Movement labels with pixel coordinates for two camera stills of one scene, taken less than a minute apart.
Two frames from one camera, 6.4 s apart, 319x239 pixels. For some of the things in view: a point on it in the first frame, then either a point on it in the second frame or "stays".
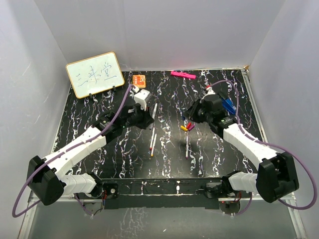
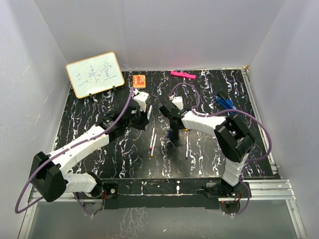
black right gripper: (191, 113) → (172, 129)
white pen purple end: (187, 147) stays
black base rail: (158, 192) stays
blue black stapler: (228, 104) stays
